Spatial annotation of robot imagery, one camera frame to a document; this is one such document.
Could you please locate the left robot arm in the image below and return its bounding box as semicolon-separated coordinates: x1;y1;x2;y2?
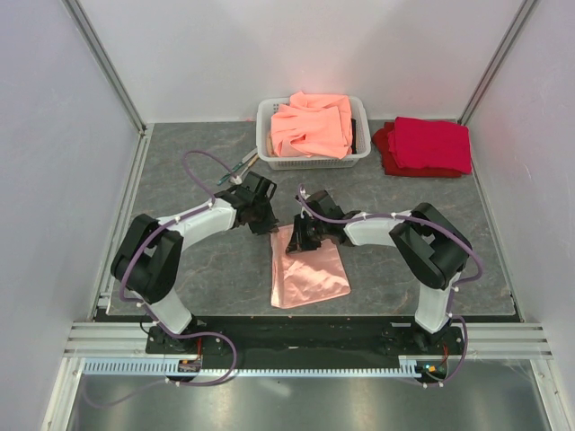
111;172;278;353

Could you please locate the dark item in basket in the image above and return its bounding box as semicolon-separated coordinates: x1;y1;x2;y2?
350;118;358;154

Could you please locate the red folded cloth stack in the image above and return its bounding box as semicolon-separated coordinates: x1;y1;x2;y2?
372;117;473;179

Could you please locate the light pink satin napkin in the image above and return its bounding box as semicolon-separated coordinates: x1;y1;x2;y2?
270;224;351;310

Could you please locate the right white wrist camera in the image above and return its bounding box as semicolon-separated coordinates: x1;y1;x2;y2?
296;184;314;218

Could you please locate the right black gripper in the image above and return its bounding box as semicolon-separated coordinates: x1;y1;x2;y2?
286;214;328;254

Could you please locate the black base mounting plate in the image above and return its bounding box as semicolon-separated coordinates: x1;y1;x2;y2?
146;315;465;356

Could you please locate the green handled knife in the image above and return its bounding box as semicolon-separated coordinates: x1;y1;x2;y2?
217;149;258;185

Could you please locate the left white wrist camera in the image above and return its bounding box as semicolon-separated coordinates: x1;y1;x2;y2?
228;172;244;185

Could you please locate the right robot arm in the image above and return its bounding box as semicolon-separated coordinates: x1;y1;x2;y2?
286;189;473;354

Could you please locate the white slotted cable duct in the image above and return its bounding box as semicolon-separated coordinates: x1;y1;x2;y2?
84;356;430;378

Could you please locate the salmon pink cloth pile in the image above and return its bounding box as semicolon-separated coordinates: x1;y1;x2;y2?
270;92;353;160

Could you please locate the wooden utensil in basket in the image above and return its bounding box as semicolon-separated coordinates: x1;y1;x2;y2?
266;133;275;157

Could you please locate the white plastic basket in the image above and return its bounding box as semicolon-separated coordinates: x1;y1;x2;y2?
255;96;371;171

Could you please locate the left aluminium frame post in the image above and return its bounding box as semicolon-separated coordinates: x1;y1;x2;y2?
62;0;147;136

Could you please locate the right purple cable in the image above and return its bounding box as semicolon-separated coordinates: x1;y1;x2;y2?
294;183;485;390

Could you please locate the aluminium frame post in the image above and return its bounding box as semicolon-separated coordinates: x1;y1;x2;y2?
457;0;540;126
62;0;147;136

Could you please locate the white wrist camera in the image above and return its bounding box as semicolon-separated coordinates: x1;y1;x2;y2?
296;184;314;218
228;172;244;185

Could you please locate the right aluminium frame post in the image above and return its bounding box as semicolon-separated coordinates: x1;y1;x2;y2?
457;0;540;126

